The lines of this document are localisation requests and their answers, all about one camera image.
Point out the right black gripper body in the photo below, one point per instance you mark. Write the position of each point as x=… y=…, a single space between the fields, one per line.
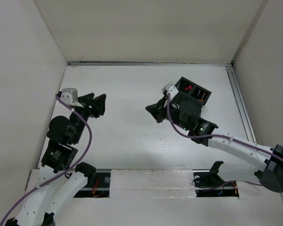
x=174 y=113

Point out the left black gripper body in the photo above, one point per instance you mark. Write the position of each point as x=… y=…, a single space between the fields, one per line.
x=86 y=111

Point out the aluminium rail right side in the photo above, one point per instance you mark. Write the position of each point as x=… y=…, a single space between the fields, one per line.
x=238 y=128

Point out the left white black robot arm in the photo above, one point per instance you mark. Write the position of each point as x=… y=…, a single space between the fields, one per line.
x=62 y=172

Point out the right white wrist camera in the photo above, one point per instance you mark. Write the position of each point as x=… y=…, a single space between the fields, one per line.
x=170 y=90

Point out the white foam block front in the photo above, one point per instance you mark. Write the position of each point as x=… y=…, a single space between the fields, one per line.
x=152 y=183

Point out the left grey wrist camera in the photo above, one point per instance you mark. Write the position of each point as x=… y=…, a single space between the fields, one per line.
x=69 y=96

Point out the black two-slot organizer box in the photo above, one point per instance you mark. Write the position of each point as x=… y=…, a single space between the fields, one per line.
x=198 y=94

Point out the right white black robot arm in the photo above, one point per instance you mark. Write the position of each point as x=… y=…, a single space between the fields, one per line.
x=186 y=115

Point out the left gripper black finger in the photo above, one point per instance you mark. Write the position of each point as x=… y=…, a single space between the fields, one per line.
x=86 y=98
x=99 y=105

